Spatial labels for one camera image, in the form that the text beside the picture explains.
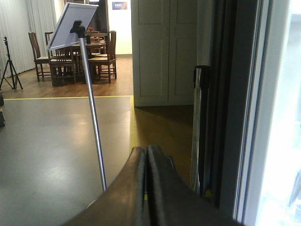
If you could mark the white fridge door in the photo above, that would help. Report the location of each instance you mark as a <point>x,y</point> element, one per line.
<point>261,161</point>

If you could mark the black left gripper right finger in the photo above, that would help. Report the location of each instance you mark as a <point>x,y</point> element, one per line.
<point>171,202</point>

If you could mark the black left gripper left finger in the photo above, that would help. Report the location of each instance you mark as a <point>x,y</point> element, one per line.
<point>122,202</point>

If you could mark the wooden dining table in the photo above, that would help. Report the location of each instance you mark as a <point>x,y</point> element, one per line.
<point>77,56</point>

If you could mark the black tripod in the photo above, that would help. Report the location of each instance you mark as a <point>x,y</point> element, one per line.
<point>13,74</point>

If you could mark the silver sign stand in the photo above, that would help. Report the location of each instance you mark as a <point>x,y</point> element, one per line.
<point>70,30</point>

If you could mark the wooden chair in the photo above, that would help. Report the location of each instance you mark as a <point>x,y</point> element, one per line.
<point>39,60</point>
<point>105,66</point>

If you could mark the white panelled cupboard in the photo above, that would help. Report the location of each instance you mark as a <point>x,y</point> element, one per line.
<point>164,46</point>

